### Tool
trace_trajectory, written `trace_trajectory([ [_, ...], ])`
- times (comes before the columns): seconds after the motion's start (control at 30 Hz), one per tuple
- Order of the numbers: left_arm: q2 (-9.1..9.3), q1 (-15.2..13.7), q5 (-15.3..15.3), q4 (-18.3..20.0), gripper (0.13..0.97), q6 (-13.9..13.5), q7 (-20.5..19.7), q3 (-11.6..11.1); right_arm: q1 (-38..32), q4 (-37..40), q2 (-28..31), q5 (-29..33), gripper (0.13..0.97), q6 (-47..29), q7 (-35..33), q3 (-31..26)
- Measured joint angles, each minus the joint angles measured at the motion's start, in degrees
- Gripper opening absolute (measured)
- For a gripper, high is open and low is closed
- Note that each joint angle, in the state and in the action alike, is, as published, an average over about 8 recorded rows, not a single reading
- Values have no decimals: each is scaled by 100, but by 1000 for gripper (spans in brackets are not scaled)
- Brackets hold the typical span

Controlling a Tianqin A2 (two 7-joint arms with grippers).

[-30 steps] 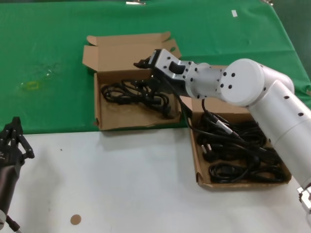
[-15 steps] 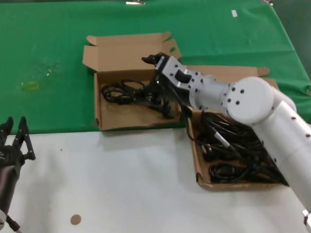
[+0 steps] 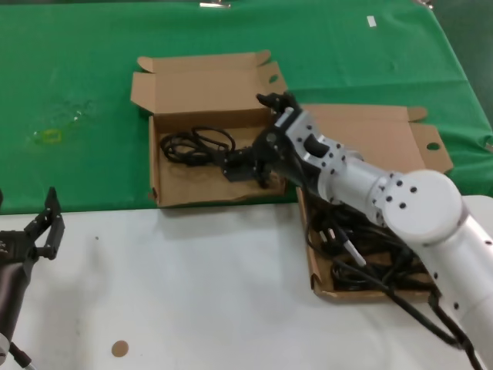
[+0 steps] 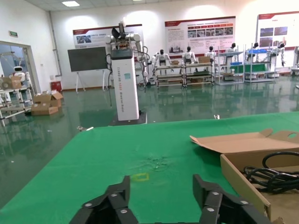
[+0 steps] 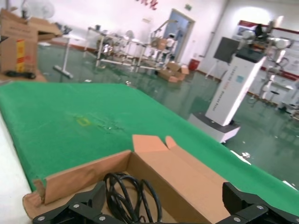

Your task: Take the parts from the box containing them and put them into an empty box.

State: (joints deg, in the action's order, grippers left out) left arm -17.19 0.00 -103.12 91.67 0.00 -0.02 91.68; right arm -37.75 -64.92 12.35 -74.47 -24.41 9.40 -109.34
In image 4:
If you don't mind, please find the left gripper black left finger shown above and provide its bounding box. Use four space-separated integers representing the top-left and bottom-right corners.
69 175 139 224

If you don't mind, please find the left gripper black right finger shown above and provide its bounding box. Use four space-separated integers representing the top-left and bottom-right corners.
192 174 272 224

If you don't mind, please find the black power cable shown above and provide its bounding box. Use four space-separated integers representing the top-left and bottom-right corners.
244 151 299 194

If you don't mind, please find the cardboard box with oval hole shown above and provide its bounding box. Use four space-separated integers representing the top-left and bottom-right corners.
189 128 299 224

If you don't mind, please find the red fire equipment box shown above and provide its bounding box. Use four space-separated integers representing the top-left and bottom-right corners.
50 81 63 92

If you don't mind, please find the green tablecloth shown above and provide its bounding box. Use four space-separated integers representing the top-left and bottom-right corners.
0 111 299 224

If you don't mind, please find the closed flat cardboard carton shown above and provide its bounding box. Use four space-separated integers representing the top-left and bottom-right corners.
30 103 59 117

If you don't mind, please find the open cardboard carton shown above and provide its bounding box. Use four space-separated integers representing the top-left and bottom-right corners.
32 91 64 108

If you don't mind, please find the metal tube workbench rack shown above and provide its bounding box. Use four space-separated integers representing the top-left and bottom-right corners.
184 61 214 87
214 45 245 85
155 62 185 88
243 42 280 84

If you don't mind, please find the white tube shelf rack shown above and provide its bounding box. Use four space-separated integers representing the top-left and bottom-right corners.
0 83 34 121

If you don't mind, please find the dark display screen on stand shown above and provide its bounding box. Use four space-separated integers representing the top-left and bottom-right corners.
67 46 108 93

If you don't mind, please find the white black-headed humanoid robot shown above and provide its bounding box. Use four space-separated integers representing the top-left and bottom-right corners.
151 49 173 70
250 42 260 58
205 45 217 63
181 46 197 65
225 42 238 55
275 42 287 69

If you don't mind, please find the cardboard carton on shelf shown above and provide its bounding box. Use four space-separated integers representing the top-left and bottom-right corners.
0 75 22 90

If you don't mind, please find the small white round-headed robot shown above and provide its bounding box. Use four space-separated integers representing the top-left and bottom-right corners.
10 66 28 83

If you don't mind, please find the dark pedestal base plate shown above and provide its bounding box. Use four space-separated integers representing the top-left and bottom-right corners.
108 109 148 127

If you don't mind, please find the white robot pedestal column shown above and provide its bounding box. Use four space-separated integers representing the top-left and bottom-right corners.
110 49 140 122

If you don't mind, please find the glass partition door frame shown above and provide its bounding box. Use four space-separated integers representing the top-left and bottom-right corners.
0 40 41 94

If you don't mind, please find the red-white wall poster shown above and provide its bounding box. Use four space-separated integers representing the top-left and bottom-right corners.
256 11 299 51
164 16 236 55
72 23 144 49

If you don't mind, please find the grey wall pipe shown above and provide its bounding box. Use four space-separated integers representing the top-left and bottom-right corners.
49 10 63 77

